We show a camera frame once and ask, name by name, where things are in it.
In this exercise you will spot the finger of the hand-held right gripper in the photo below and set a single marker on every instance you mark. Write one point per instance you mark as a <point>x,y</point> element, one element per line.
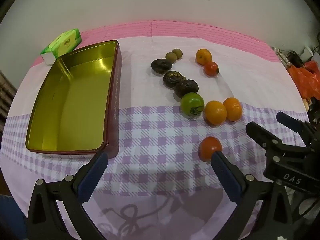
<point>287,121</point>
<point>262,136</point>

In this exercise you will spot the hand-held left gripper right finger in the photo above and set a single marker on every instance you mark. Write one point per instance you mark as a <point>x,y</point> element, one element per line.
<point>225,177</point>

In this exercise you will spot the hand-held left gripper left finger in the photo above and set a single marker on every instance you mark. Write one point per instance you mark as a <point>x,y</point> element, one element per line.
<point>92,177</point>

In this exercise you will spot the red tomato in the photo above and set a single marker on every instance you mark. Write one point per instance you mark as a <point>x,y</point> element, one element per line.
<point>211,68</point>
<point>208,148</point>

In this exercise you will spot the orange mandarin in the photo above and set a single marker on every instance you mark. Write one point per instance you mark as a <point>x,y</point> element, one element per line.
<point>215,112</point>
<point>203,56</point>
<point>234,108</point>

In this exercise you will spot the green tomato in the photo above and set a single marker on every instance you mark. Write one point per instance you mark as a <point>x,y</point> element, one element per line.
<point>192,103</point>

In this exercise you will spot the gold and maroon tin box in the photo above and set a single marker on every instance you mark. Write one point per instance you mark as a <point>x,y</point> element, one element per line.
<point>75,100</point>

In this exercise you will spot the dark wrinkled passion fruit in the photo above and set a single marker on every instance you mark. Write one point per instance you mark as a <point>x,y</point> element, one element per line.
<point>161,66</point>
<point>186,88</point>
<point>172,78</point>

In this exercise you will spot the small brown longan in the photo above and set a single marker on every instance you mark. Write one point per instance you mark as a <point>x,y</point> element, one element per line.
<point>178,53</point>
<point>171,57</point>

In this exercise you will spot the orange plastic bag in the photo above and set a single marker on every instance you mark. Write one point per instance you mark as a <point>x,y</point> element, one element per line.
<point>307,80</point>

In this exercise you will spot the pink and purple checked tablecloth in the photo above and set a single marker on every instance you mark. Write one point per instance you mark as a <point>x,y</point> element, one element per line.
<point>150,135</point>

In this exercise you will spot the blue foam floor mat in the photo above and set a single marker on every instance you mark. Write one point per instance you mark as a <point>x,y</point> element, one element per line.
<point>5,207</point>

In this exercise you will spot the bamboo furniture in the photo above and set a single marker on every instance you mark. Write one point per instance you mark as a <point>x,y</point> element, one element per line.
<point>6,97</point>

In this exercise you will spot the green tissue pack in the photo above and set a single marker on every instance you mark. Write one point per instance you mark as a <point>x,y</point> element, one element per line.
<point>62,42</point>

